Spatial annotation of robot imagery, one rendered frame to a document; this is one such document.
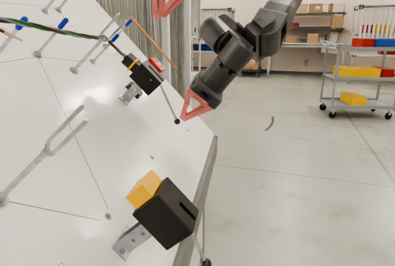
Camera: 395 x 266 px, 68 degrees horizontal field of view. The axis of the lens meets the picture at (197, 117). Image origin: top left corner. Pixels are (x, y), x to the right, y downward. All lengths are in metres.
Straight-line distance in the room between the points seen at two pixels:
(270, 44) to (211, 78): 0.13
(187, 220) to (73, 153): 0.19
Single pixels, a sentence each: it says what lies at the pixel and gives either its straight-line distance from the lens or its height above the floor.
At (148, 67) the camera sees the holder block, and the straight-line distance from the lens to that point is 0.62.
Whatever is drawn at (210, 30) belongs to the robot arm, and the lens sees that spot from 0.62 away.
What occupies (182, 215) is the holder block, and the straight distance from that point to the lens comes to 0.36.
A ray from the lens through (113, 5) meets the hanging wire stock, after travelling 1.49.
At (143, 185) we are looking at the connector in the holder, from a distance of 0.35.
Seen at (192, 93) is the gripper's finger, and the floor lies 1.07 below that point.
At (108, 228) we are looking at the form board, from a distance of 0.42.
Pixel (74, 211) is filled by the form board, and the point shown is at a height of 0.99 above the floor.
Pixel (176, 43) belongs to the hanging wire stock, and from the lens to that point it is 1.75.
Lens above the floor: 1.20
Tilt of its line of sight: 17 degrees down
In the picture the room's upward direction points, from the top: straight up
